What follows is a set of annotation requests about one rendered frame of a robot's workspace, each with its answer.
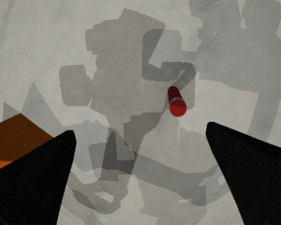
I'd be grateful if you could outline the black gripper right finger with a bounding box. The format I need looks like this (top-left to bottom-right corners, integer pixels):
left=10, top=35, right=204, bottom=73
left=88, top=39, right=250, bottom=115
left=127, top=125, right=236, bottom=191
left=205, top=121, right=281, bottom=225

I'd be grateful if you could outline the dark red peg with white band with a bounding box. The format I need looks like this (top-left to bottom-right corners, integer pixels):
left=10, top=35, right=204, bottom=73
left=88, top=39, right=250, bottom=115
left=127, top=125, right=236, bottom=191
left=168, top=85, right=186, bottom=117

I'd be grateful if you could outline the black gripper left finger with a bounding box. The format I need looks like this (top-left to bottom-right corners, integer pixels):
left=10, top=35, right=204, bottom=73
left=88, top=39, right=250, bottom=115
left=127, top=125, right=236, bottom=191
left=0, top=130, right=77, bottom=225

